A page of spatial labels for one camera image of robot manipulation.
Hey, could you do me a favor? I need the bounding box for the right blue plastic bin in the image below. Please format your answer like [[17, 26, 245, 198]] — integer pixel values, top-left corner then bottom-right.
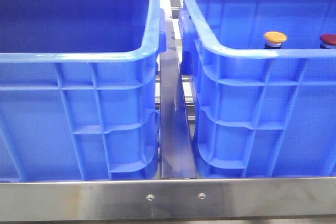
[[180, 0, 335, 178]]

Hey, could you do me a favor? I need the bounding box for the steel divider bar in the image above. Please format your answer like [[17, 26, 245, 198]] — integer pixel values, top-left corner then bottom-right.
[[160, 18, 197, 179]]

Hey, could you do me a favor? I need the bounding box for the steel front rail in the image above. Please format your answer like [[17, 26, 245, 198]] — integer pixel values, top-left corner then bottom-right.
[[1, 177, 335, 222]]

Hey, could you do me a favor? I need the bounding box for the red mushroom push button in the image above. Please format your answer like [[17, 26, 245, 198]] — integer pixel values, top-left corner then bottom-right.
[[320, 34, 336, 49]]

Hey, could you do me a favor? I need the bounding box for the blue plastic bin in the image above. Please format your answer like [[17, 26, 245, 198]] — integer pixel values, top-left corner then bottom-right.
[[180, 0, 335, 178], [1, 0, 166, 183]]

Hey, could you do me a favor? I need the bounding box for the left blue plastic bin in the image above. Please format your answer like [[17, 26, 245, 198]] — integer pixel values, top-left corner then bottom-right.
[[1, 0, 166, 183]]

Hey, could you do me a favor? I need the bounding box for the yellow mushroom push button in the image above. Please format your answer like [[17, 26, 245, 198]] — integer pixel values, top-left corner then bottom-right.
[[264, 31, 287, 49]]

